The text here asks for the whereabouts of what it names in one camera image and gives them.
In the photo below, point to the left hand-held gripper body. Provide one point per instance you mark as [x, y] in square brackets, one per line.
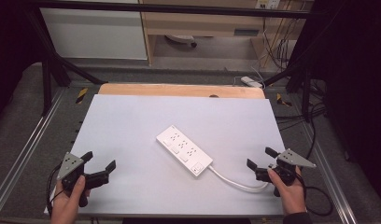
[69, 166]

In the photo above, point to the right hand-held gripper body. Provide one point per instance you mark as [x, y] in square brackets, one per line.
[291, 159]

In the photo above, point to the person's right hand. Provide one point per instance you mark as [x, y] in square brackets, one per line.
[289, 197]

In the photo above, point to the person's left hand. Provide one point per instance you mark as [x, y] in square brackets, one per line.
[65, 205]

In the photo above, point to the white table mat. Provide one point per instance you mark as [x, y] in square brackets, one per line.
[142, 124]

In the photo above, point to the yellow black hazard tape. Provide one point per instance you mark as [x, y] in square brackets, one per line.
[81, 95]
[282, 100]

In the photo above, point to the white floor power strip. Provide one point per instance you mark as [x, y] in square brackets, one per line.
[251, 81]

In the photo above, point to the wooden table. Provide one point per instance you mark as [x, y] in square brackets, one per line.
[179, 90]

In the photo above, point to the office chair base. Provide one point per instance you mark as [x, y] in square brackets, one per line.
[182, 39]

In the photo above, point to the light wooden desk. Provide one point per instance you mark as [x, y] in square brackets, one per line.
[204, 23]

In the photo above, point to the aluminium rail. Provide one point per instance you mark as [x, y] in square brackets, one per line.
[331, 174]
[26, 146]

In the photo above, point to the white wall socket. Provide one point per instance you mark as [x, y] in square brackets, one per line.
[268, 3]

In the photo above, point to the black metal frame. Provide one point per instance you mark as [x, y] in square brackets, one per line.
[166, 9]

